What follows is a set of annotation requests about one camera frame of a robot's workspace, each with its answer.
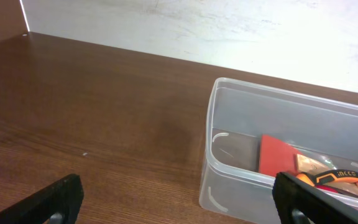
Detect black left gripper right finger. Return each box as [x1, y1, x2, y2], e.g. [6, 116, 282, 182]
[272, 172, 358, 224]

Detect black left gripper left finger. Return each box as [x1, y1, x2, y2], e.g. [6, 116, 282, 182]
[0, 174, 84, 224]

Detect orange scraper wooden handle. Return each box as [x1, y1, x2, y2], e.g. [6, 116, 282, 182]
[259, 134, 358, 185]

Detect yellow black needle-nose pliers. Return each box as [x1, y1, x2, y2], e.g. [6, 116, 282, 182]
[296, 169, 358, 187]

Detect red black cutting pliers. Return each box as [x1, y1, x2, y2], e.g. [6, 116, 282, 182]
[316, 183, 358, 198]

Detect clear plastic container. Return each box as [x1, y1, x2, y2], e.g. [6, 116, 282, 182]
[199, 78, 358, 223]

